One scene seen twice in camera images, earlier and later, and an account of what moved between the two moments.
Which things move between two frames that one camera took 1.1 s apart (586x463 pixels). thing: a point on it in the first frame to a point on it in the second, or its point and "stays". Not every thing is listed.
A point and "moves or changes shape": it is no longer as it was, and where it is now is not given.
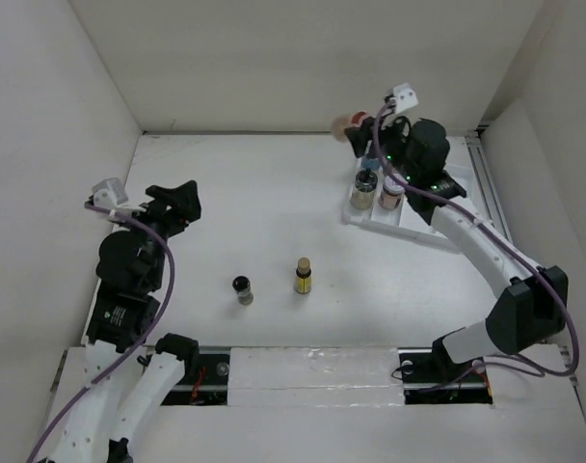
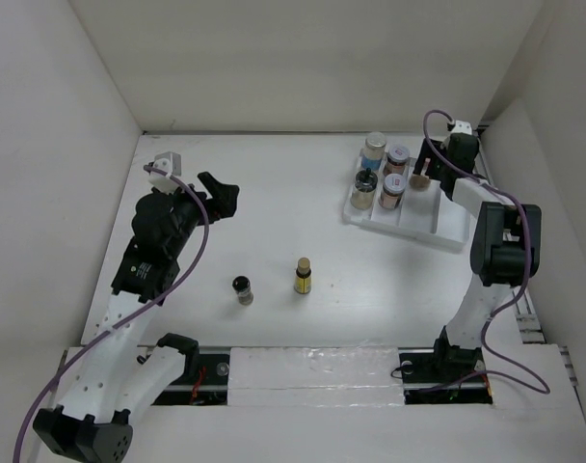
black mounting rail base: [203, 379] stays
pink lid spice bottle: [342, 122] moves or changes shape
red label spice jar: [392, 193] stays
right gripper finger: [361, 136] to [426, 152]
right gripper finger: [375, 149] to [439, 169]
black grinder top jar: [362, 196] stays
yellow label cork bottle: [303, 276] stays
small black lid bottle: [242, 285] stays
